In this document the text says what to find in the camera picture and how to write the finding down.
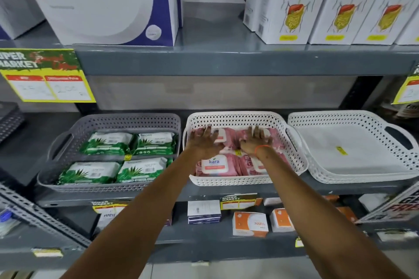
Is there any white perforated plastic basket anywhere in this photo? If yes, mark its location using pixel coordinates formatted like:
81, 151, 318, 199
287, 110, 419, 185
182, 111, 309, 187

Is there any orange wrist band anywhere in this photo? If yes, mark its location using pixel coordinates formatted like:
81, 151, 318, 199
255, 144, 275, 158

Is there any white shelf edge label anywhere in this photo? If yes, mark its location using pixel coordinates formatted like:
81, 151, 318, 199
376, 229, 419, 242
32, 248, 64, 258

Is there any white red black sign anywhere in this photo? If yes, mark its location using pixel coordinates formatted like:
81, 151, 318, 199
358, 182, 419, 224

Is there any grey slotted angle rack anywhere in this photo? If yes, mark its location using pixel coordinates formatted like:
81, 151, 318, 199
0, 182, 92, 258

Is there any small yellow green price tag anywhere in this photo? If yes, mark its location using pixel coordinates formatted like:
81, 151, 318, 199
92, 200, 130, 214
220, 193, 263, 211

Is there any orange and white box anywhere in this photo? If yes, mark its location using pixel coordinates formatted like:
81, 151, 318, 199
232, 211, 269, 238
270, 208, 295, 233

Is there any person's right forearm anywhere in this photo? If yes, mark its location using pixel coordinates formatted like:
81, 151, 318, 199
254, 147, 410, 279

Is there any stack of white purple boxes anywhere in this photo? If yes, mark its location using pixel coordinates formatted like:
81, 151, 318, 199
187, 200, 222, 225

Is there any pink wet wipes packet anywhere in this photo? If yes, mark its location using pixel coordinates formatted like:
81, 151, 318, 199
195, 153, 242, 177
239, 154, 292, 177
237, 127, 286, 156
191, 127, 238, 154

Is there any large yellow green price tag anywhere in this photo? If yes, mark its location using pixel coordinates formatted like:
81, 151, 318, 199
0, 48, 97, 104
392, 63, 419, 105

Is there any white box with green print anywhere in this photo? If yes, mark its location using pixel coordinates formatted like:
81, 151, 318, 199
94, 211, 125, 237

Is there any person's left hand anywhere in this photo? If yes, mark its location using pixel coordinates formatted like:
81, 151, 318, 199
186, 124, 225, 160

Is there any white and grey carton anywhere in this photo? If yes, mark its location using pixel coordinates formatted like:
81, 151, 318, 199
0, 0, 45, 41

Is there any grey perforated tray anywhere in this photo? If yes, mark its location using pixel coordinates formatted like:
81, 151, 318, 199
0, 102, 26, 144

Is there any person's right hand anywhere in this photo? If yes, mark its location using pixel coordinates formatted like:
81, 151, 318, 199
240, 124, 274, 155

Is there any green wet wipes packet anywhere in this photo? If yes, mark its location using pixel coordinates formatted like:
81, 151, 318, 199
132, 131, 177, 156
58, 161, 122, 186
80, 131, 135, 156
116, 157, 173, 184

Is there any grey metal shelf rack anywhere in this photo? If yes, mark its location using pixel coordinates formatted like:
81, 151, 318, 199
0, 1, 419, 272

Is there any large white and blue box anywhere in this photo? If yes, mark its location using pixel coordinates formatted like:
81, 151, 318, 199
14, 0, 182, 47

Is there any person's left forearm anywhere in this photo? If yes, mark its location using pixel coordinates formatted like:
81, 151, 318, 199
60, 153, 218, 279

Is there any blue and white packet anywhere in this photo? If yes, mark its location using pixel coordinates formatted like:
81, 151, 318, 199
0, 208, 21, 237

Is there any grey perforated plastic basket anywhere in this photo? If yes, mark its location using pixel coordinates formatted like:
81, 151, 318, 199
36, 112, 182, 194

